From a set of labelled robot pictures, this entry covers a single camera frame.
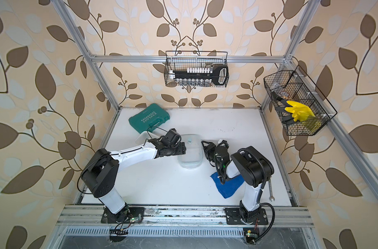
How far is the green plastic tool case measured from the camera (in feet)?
3.53

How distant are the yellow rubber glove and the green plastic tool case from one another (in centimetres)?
77

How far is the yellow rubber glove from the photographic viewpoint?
26.3 inches

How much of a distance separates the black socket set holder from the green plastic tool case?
0.33 metres

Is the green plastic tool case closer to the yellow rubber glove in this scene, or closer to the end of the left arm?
the end of the left arm

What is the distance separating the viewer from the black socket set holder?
82 cm

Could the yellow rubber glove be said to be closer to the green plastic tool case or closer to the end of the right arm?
the end of the right arm

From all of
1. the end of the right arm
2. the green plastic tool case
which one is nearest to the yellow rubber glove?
the end of the right arm

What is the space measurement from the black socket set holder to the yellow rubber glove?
1.14 ft

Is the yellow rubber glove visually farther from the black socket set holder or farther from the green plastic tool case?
the green plastic tool case

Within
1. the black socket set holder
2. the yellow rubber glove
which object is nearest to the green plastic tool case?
the black socket set holder
